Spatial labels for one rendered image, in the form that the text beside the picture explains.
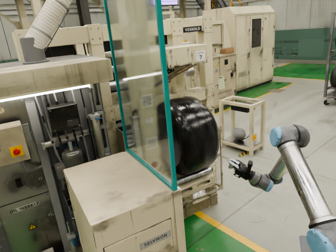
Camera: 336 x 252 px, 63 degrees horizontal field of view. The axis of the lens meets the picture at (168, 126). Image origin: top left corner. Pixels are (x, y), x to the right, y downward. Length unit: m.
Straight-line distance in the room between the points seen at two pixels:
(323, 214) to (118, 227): 1.01
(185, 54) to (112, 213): 1.39
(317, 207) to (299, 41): 12.02
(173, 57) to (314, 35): 11.30
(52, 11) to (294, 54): 12.31
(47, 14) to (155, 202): 1.23
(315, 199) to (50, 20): 1.75
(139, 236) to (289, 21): 12.91
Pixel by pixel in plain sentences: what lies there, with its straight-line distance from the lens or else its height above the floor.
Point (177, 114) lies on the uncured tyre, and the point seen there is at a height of 1.39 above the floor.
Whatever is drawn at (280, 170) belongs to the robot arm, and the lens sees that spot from 2.15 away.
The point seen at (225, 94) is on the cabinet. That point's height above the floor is 0.35.
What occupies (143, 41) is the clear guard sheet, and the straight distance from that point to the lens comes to 1.15.
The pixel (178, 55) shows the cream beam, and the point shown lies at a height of 1.73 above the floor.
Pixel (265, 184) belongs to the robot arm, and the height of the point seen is 0.83.
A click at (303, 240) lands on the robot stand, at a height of 0.60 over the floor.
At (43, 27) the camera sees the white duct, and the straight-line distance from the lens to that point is 1.83.
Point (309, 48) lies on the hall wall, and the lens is 13.25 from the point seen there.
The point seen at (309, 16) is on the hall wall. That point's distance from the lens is 13.32.
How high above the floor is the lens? 1.93
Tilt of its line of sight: 19 degrees down
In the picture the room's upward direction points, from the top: 5 degrees counter-clockwise
